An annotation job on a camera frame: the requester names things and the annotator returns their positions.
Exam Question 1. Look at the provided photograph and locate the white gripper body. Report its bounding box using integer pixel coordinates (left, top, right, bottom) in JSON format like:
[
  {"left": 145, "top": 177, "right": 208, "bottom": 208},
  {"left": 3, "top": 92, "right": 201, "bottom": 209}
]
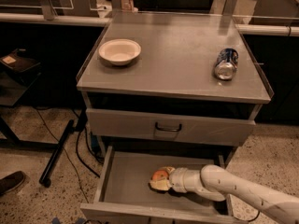
[{"left": 169, "top": 168, "right": 188, "bottom": 193}]

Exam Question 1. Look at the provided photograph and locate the orange fruit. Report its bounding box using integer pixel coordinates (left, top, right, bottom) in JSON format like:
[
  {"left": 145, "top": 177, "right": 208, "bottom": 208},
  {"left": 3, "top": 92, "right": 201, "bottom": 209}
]
[{"left": 151, "top": 170, "right": 169, "bottom": 181}]

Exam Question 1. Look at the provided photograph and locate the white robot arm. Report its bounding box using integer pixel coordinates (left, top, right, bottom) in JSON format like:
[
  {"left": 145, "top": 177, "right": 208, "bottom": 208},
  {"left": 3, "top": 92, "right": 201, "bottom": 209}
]
[{"left": 149, "top": 164, "right": 299, "bottom": 224}]

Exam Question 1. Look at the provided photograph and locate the open grey middle drawer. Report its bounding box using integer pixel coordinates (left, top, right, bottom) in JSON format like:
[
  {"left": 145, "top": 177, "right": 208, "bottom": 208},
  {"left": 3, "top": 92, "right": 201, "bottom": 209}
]
[{"left": 80, "top": 147, "right": 247, "bottom": 224}]

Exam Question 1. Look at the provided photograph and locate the grey top drawer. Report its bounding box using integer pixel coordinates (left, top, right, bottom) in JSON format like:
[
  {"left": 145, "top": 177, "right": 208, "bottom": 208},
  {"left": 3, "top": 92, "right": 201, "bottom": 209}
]
[{"left": 86, "top": 108, "right": 255, "bottom": 146}]

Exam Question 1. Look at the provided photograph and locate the grey drawer cabinet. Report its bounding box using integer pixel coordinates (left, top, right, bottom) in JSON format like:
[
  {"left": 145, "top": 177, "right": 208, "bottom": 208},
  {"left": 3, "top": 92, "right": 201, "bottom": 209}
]
[{"left": 76, "top": 10, "right": 275, "bottom": 161}]

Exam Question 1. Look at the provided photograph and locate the blue soda can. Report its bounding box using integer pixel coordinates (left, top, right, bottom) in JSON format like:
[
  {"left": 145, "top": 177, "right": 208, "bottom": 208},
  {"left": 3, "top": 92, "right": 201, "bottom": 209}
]
[{"left": 214, "top": 48, "right": 238, "bottom": 81}]

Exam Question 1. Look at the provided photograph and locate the black stand leg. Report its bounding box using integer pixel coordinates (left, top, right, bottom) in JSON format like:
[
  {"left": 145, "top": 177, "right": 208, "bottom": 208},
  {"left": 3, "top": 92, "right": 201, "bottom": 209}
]
[{"left": 39, "top": 119, "right": 74, "bottom": 188}]

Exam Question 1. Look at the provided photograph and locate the white bowl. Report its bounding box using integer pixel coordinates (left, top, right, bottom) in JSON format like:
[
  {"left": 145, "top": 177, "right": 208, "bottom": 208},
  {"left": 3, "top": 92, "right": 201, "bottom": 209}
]
[{"left": 98, "top": 39, "right": 141, "bottom": 66}]

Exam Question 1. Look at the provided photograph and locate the dark shoe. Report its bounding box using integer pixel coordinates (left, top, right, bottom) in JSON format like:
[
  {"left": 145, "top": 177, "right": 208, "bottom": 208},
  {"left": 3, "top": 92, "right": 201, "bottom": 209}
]
[{"left": 0, "top": 171, "right": 25, "bottom": 195}]

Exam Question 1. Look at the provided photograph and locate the black box with label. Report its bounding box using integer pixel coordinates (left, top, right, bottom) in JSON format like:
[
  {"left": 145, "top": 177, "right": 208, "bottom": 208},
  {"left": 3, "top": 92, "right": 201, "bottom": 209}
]
[{"left": 0, "top": 49, "right": 41, "bottom": 86}]

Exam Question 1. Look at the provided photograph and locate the black drawer handle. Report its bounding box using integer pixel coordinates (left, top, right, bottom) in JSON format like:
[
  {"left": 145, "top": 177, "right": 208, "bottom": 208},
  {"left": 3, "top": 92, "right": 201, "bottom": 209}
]
[{"left": 155, "top": 122, "right": 182, "bottom": 133}]

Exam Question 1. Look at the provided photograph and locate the black floor cable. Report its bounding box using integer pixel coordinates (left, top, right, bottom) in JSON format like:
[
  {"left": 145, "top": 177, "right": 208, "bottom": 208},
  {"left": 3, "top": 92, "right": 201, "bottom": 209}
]
[{"left": 33, "top": 106, "right": 106, "bottom": 203}]

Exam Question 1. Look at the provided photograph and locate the black cable right floor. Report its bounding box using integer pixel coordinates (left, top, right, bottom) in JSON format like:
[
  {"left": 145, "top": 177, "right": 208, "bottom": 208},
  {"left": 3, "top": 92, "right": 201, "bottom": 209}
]
[{"left": 233, "top": 210, "right": 262, "bottom": 223}]

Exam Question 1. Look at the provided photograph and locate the grey horizontal rail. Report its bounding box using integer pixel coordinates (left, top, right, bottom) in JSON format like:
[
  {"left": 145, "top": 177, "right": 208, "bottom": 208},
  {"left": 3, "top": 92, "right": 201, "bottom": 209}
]
[{"left": 0, "top": 13, "right": 111, "bottom": 27}]

